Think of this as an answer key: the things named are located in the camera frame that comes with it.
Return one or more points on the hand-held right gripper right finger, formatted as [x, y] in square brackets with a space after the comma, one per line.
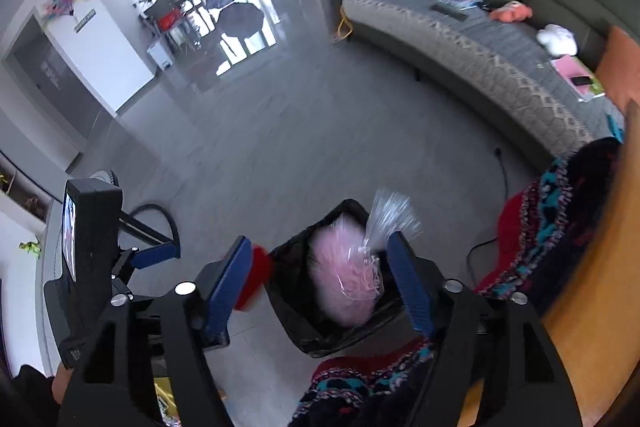
[407, 287]

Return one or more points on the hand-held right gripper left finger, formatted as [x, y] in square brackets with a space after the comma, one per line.
[231, 287]

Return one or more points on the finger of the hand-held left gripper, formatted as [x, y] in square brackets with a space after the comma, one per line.
[157, 252]
[145, 229]

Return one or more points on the clear bag of pink shreds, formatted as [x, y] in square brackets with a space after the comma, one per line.
[335, 272]

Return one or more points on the black trash bag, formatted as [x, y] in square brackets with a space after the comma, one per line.
[300, 332]

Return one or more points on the person's left forearm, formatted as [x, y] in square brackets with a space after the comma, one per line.
[35, 394]

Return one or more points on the red object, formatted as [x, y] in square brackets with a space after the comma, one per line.
[252, 277]

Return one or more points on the green toy dinosaur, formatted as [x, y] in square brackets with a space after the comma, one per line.
[31, 248]

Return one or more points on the round grey fan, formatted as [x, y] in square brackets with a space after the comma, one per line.
[105, 177]

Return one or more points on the white cabinet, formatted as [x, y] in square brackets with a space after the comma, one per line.
[20, 277]

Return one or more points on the yellow packet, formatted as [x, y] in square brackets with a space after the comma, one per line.
[164, 399]

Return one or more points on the white floor appliance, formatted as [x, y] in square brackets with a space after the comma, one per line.
[160, 56]

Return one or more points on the red box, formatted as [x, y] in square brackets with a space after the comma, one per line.
[169, 21]

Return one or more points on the small side table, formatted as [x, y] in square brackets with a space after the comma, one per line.
[165, 7]

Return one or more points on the grey quilted sofa cover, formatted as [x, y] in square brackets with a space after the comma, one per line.
[475, 52]

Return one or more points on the black phone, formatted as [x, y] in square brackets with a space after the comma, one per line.
[581, 81]

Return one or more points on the pink book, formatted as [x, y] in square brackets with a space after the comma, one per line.
[567, 67]

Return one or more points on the green booklet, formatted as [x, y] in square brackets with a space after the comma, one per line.
[598, 86]

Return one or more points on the black remote control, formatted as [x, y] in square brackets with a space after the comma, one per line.
[447, 10]

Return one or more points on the white plush toy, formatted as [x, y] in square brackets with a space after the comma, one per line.
[556, 39]

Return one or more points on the orange cushion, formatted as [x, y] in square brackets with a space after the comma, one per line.
[622, 67]

